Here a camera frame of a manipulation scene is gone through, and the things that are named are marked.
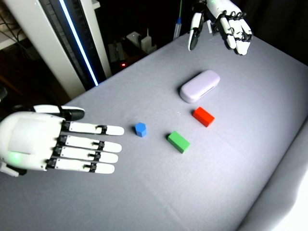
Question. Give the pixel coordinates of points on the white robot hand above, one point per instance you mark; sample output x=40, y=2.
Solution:
x=31, y=139
x=237, y=26

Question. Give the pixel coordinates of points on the lilac hard glasses case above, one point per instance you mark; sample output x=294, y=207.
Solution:
x=198, y=85

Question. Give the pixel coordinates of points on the blue hexagonal block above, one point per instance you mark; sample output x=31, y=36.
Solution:
x=140, y=128

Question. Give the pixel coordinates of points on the white plastic bottle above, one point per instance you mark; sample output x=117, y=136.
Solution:
x=147, y=42

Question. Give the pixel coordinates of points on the red rectangular block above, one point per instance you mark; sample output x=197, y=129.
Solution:
x=202, y=115

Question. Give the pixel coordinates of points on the white column with light strip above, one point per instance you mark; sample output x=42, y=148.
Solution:
x=43, y=41

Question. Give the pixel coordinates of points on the white shelf board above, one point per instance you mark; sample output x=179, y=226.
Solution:
x=9, y=39

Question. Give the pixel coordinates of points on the white power adapter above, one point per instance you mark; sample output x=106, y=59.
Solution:
x=133, y=38

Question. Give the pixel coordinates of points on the green rectangular block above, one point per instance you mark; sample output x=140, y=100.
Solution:
x=178, y=140

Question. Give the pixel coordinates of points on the grey table cloth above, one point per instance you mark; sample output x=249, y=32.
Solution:
x=168, y=192

